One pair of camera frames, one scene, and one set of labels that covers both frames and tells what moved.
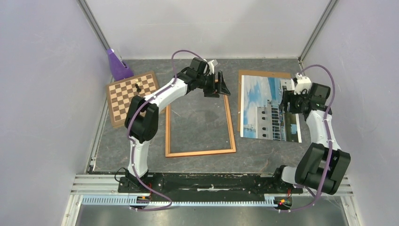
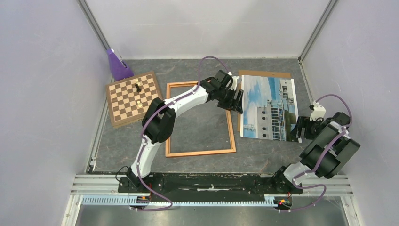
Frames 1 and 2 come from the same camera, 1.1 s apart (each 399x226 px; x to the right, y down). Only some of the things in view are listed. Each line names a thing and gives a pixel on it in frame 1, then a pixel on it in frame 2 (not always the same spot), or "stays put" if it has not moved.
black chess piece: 138,89 stays put
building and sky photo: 261,117 stays put
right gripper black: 289,96 to 304,122
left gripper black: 222,88 to 228,105
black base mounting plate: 182,186 stays put
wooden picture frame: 168,136 stays put
